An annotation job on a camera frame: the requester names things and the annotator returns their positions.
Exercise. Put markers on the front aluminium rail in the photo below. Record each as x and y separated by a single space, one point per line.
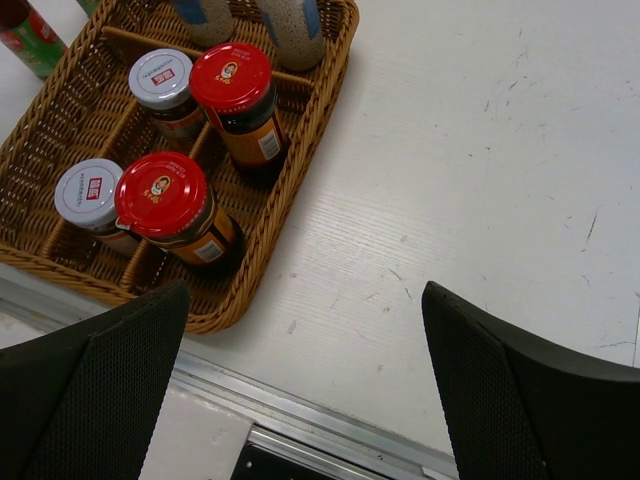
216 410

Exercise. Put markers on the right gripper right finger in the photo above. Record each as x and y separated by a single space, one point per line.
518 406

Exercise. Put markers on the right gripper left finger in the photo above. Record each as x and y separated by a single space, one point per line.
82 402

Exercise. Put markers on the red-lid sauce jar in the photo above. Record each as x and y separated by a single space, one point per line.
233 84
165 198

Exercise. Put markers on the green sauce bottle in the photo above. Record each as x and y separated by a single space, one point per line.
30 38
89 7

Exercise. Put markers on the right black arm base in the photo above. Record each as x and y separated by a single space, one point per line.
256 463

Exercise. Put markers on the white-lid sauce jar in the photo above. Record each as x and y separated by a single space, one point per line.
159 81
85 197

